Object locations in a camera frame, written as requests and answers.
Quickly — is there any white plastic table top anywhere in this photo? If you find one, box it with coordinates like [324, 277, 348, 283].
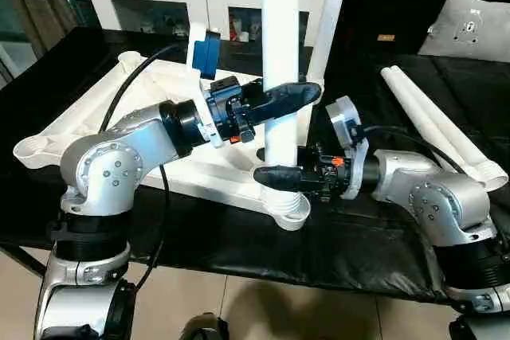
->
[11, 51, 326, 233]

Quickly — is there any black metal frame bar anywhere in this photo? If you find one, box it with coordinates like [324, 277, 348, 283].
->
[0, 246, 45, 277]

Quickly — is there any white plastic table leg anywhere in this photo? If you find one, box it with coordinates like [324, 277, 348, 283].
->
[305, 0, 355, 88]
[259, 0, 307, 222]
[390, 64, 510, 182]
[379, 67, 499, 193]

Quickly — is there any black work mat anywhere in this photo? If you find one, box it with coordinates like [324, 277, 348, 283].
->
[0, 27, 510, 305]

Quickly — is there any dark rounded robot foot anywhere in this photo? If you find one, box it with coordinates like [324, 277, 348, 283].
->
[177, 314, 230, 340]

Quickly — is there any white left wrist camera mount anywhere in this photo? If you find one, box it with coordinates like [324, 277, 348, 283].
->
[185, 23, 224, 148]

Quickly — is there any brown grey curtain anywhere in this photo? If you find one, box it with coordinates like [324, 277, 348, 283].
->
[0, 0, 80, 90]

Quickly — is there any grey cushion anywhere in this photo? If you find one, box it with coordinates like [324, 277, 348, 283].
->
[417, 0, 510, 63]

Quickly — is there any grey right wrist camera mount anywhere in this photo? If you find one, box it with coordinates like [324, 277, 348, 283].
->
[325, 96, 370, 201]

